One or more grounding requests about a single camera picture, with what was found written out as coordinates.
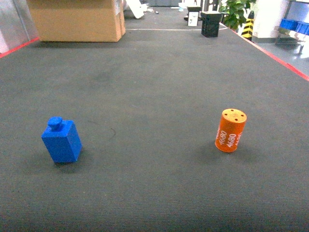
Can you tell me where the white foam panel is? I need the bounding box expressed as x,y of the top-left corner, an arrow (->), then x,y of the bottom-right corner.
124,0 -> 148,19

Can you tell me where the orange cylinder cap 4680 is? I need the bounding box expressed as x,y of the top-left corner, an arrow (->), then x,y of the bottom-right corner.
215,108 -> 247,153

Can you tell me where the black slotted crate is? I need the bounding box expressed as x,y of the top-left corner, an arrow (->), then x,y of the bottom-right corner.
201,11 -> 222,38

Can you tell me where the blue bottle-shaped block part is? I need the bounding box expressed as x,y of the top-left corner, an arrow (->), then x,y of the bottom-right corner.
41,116 -> 82,163

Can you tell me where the yellow black traffic cone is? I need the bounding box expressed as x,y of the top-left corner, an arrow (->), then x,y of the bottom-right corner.
241,11 -> 254,41

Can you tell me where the large cardboard box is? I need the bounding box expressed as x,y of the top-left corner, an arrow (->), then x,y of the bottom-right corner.
27,0 -> 126,42

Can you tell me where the green potted plant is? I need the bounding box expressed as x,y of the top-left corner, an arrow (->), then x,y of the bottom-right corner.
219,0 -> 256,31

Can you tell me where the stainless steel shelf rack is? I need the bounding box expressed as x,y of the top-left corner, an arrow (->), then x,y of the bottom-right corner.
275,0 -> 309,55

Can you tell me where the white black sign box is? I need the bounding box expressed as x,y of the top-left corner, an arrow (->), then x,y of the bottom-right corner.
187,6 -> 201,27

